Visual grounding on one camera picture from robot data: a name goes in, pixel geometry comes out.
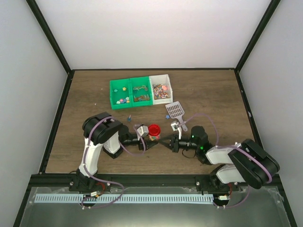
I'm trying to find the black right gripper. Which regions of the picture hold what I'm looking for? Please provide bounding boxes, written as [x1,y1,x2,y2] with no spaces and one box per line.
[159,133,199,153]

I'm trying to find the clear plastic jar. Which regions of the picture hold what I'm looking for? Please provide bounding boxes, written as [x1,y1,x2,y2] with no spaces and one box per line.
[149,134,160,141]

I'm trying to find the red round lid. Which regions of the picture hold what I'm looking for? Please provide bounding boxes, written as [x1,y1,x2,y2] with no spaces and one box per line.
[148,124,161,137]

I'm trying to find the lilac slotted plastic scoop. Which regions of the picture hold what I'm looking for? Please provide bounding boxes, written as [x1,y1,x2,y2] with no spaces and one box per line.
[165,101,188,132]

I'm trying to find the green bin with square lollipops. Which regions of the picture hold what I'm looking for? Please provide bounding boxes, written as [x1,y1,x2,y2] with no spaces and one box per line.
[130,76,153,107]

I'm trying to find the green bin with star candies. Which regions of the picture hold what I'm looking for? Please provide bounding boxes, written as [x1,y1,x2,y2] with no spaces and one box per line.
[109,79,133,110]

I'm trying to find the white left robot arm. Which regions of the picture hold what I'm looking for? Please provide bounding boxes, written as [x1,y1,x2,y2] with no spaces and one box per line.
[76,112,158,191]

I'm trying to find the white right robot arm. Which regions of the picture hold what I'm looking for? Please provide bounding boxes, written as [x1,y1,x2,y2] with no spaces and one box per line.
[159,126,280,191]

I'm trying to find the white bin with swirl lollipops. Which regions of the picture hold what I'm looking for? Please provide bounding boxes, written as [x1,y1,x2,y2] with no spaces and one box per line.
[149,74,173,105]

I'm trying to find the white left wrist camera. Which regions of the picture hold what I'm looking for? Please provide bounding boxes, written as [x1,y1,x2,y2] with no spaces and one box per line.
[136,124,149,137]

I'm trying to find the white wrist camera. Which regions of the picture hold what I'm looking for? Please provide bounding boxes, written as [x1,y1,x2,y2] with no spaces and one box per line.
[136,124,149,137]
[170,121,182,140]

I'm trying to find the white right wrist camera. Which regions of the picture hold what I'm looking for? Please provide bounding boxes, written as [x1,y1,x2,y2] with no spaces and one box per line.
[170,121,182,140]

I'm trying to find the light blue slotted cable duct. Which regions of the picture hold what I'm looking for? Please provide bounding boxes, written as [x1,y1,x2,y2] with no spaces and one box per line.
[34,193,214,204]

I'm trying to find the black front mounting rail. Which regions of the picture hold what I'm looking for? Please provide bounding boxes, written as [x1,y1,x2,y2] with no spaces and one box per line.
[28,174,280,192]

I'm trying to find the black enclosure frame post right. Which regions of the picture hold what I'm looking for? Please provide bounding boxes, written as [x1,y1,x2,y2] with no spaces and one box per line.
[235,0,281,73]

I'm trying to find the black enclosure frame post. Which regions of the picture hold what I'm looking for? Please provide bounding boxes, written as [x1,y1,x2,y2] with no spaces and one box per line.
[25,0,72,71]
[235,0,281,73]

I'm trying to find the black enclosure frame post left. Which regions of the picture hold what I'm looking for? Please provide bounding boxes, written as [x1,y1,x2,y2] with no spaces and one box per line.
[25,0,72,71]

